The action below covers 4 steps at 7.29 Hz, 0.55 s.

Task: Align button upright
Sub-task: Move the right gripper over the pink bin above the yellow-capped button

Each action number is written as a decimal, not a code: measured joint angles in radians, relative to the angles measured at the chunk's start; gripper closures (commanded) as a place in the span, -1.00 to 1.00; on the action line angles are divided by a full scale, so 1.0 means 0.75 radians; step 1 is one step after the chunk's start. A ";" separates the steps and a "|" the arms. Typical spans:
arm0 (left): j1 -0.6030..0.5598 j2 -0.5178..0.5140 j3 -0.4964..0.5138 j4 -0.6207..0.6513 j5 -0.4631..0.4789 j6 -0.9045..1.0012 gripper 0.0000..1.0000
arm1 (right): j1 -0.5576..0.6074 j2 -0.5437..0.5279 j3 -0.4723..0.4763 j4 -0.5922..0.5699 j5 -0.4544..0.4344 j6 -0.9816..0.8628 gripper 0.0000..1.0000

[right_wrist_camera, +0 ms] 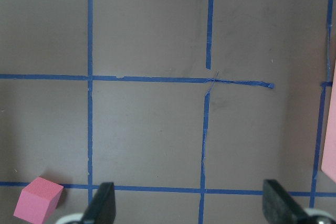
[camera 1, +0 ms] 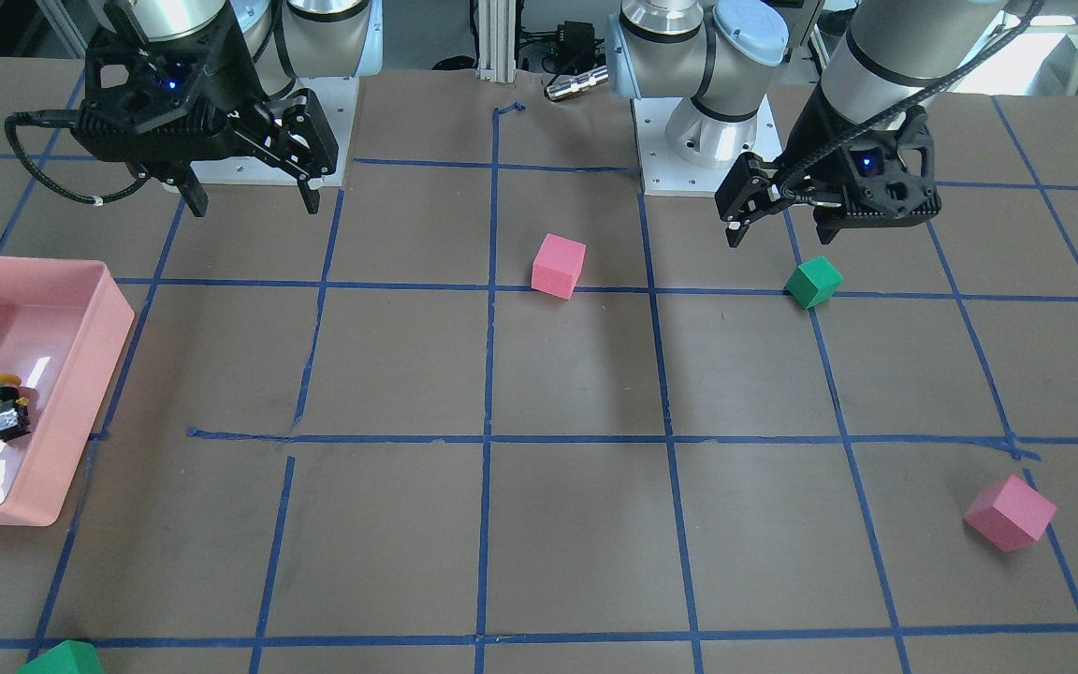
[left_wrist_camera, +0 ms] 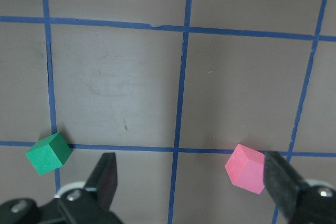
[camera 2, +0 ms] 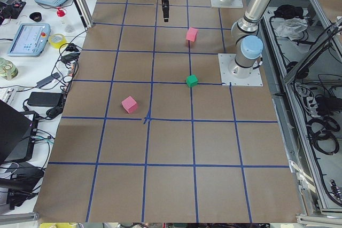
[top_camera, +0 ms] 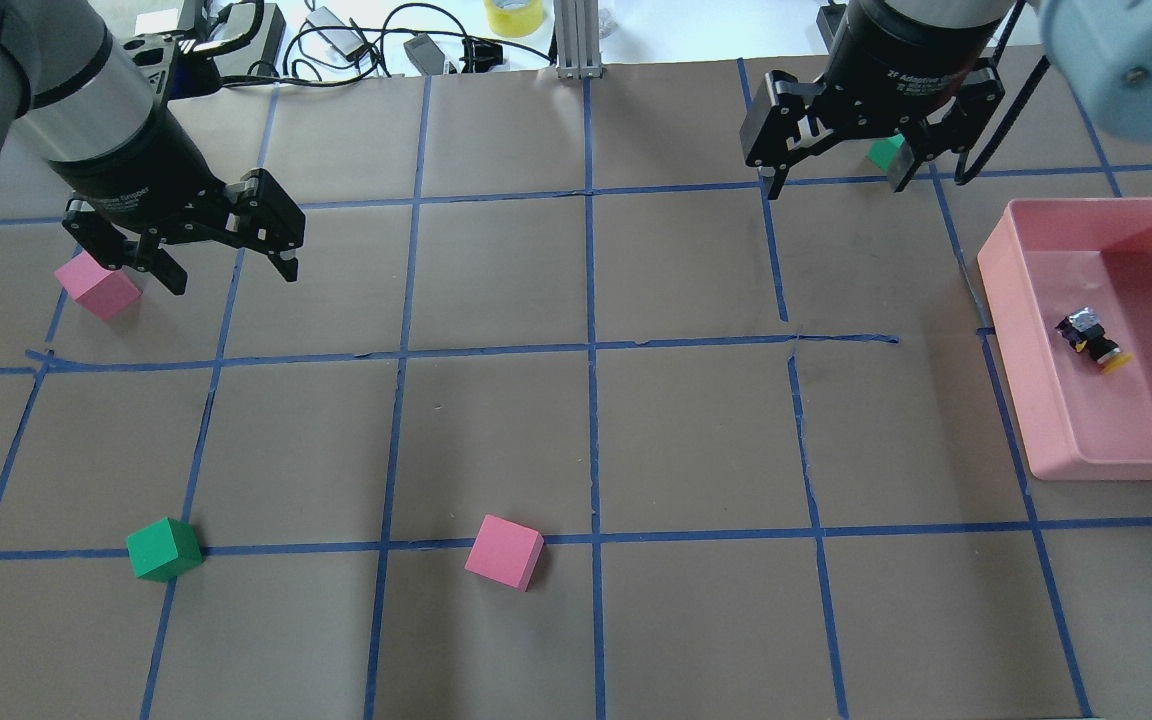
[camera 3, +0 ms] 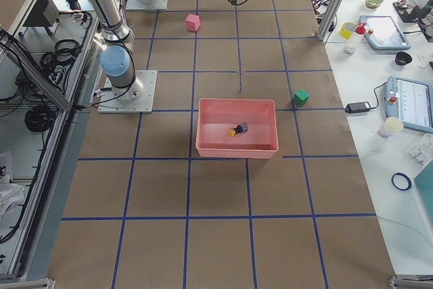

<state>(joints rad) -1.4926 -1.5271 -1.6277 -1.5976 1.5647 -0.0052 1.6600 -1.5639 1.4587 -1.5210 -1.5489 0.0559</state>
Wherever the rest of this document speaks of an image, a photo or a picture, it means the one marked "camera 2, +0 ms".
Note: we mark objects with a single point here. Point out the green foam cube centre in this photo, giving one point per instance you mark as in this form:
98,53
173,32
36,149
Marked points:
191,81

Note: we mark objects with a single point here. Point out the black laptop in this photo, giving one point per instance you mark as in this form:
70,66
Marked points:
17,134

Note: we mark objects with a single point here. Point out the teach pendant near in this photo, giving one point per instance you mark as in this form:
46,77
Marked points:
30,40

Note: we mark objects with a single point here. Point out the pink foam cube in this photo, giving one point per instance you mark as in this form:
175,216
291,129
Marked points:
129,104
191,34

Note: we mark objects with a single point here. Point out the black power adapter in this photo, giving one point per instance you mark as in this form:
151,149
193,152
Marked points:
44,99

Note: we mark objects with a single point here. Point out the black bowl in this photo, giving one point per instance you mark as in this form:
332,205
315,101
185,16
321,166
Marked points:
36,16

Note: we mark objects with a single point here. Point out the yellow tape roll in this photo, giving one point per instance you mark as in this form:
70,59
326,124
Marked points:
57,41

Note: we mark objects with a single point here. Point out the pink foam cube near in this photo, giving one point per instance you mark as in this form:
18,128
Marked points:
129,104

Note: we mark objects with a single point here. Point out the pink foam cube far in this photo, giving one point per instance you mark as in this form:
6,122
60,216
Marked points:
191,34

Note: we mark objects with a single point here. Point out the white crumpled cloth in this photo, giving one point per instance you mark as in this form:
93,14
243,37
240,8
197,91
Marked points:
291,28

